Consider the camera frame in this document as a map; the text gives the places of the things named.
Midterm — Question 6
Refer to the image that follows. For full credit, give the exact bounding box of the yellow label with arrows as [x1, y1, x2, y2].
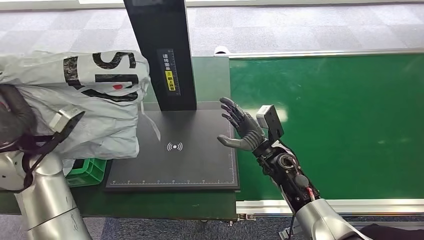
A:
[164, 70, 177, 92]

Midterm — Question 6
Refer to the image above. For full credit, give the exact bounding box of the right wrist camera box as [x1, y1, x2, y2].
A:
[255, 104, 285, 140]

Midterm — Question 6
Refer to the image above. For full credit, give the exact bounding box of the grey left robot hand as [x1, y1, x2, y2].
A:
[0, 83, 38, 149]

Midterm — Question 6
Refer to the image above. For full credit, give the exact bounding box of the aluminium conveyor frame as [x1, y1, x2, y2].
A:
[213, 45, 424, 222]

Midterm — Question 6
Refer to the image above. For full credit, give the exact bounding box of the green plastic crate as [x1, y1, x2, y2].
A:
[64, 157, 108, 189]

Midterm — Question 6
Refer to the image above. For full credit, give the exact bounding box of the silver conveyor leg bracket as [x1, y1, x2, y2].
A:
[278, 225, 299, 240]

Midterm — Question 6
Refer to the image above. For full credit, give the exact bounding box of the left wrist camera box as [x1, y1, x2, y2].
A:
[48, 105, 86, 157]

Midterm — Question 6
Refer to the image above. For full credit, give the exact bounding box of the grey courier bag package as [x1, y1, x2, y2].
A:
[0, 49, 163, 177]

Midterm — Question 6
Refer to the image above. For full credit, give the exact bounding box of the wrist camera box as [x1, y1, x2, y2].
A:
[255, 104, 285, 140]
[48, 105, 86, 157]

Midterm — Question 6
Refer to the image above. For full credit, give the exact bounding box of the black inbound scanner machine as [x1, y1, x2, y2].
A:
[104, 0, 240, 193]

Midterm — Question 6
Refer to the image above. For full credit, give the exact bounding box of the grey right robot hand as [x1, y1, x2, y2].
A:
[216, 96, 268, 153]

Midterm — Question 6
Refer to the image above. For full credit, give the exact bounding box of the green conveyor belt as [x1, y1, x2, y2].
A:
[228, 52, 424, 202]

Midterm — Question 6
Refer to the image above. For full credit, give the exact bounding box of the black left arm cable bundle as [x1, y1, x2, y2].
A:
[0, 132, 64, 194]

